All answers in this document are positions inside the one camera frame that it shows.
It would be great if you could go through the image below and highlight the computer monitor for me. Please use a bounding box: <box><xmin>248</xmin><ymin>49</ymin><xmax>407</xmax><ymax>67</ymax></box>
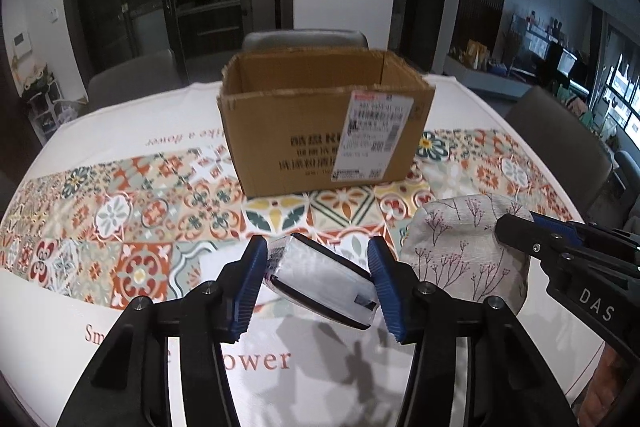
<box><xmin>545</xmin><ymin>42</ymin><xmax>591</xmax><ymax>82</ymax></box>

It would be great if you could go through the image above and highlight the tile patterned tablecloth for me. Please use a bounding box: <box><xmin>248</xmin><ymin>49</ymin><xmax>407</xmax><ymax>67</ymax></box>
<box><xmin>0</xmin><ymin>74</ymin><xmax>608</xmax><ymax>427</ymax></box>

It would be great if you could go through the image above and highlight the brown cardboard box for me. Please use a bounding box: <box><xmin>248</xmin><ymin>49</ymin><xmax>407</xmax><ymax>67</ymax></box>
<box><xmin>216</xmin><ymin>48</ymin><xmax>437</xmax><ymax>198</ymax></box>

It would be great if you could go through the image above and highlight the cluttered storage rack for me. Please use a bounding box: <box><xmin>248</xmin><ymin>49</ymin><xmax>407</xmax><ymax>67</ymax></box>
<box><xmin>20</xmin><ymin>67</ymin><xmax>81</xmax><ymax>142</ymax></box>

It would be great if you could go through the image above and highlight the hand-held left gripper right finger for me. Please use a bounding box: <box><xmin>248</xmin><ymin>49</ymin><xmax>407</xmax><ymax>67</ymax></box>
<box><xmin>366</xmin><ymin>236</ymin><xmax>583</xmax><ymax>427</ymax></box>

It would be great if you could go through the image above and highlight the white sideboard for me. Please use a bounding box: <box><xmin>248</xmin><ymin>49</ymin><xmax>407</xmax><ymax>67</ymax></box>
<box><xmin>445</xmin><ymin>52</ymin><xmax>531</xmax><ymax>100</ymax></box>

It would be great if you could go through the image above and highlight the pink cartoon tissue pack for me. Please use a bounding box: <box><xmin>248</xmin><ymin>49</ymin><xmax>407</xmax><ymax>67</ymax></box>
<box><xmin>263</xmin><ymin>233</ymin><xmax>379</xmax><ymax>330</ymax></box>

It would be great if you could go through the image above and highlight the grey dining chair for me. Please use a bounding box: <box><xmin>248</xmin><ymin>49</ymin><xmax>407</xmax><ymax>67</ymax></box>
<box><xmin>87</xmin><ymin>49</ymin><xmax>181</xmax><ymax>112</ymax></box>
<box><xmin>505</xmin><ymin>86</ymin><xmax>613</xmax><ymax>208</ymax></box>
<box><xmin>241</xmin><ymin>28</ymin><xmax>368</xmax><ymax>54</ymax></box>

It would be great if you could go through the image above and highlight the grey floral fabric pouch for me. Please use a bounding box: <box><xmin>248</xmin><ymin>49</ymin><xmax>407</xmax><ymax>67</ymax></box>
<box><xmin>401</xmin><ymin>193</ymin><xmax>533</xmax><ymax>313</ymax></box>

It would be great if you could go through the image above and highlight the colourful clothes pile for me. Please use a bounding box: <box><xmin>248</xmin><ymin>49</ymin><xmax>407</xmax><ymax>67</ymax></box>
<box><xmin>555</xmin><ymin>84</ymin><xmax>606</xmax><ymax>128</ymax></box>

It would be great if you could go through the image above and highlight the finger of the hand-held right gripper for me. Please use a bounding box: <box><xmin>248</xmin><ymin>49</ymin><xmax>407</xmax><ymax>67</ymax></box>
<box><xmin>495</xmin><ymin>214</ymin><xmax>640</xmax><ymax>280</ymax></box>
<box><xmin>530</xmin><ymin>213</ymin><xmax>640</xmax><ymax>258</ymax></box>

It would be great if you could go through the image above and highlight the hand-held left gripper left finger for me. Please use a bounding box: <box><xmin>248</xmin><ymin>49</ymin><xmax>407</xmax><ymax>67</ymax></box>
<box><xmin>55</xmin><ymin>234</ymin><xmax>269</xmax><ymax>427</ymax></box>

